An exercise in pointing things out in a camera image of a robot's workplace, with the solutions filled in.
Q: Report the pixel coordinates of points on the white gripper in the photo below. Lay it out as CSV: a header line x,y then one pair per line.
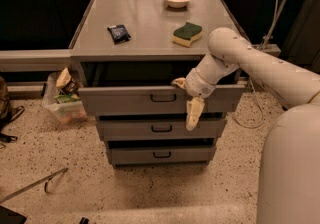
x,y
199,87

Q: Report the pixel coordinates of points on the grey top drawer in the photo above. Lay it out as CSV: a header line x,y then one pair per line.
x,y
134,87

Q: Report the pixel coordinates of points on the grey drawer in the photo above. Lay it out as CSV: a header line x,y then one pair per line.
x,y
134,87
158,127
141,152

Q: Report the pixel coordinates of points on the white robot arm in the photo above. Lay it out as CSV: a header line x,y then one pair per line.
x,y
289,178

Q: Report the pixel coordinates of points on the grey middle drawer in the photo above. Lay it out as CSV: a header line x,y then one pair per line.
x,y
158,127

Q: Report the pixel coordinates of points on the grey bottom drawer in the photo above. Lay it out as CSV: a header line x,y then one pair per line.
x,y
141,152

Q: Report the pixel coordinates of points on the grey drawer cabinet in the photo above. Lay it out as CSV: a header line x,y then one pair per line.
x,y
151,24

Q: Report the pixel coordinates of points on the green yellow sponge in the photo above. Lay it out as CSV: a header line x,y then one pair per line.
x,y
187,34

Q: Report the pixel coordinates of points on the dark blue snack packet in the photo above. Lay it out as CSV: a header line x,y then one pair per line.
x,y
119,33

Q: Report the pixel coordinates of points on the snack bag in bin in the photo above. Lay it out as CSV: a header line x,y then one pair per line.
x,y
66,84

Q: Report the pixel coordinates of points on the clear plastic bin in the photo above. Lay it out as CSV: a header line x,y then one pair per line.
x,y
64,112

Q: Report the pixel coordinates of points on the metal rod on floor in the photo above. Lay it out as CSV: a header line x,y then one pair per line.
x,y
32,185

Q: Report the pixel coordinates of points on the black object bottom left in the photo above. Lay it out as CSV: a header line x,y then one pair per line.
x,y
8,216

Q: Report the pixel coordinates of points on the dark bag with straps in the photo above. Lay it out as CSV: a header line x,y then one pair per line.
x,y
7,113

